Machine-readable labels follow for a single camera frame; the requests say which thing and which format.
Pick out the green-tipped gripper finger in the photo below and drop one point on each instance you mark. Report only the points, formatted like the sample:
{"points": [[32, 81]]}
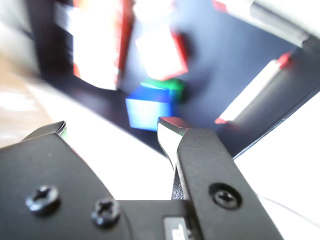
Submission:
{"points": [[205, 162]]}

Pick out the blue wooden cube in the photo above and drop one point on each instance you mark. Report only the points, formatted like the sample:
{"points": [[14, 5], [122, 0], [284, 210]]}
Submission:
{"points": [[145, 110]]}

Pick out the black wide gripper finger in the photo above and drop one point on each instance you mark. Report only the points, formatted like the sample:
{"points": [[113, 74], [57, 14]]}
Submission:
{"points": [[50, 175]]}

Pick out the white stick with red tip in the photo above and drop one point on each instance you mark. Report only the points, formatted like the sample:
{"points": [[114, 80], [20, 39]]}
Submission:
{"points": [[252, 90]]}

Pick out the black cardboard box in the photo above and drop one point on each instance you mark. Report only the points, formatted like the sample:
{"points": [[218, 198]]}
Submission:
{"points": [[215, 62]]}

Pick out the green wooden cube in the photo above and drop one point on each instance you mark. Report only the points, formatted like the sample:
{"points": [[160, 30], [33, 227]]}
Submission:
{"points": [[177, 90]]}

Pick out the red wooden cube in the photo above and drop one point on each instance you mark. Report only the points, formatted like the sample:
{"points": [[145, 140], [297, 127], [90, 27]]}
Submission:
{"points": [[160, 55]]}

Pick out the red and white carton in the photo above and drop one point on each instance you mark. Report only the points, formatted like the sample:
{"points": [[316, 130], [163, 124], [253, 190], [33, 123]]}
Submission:
{"points": [[100, 45]]}

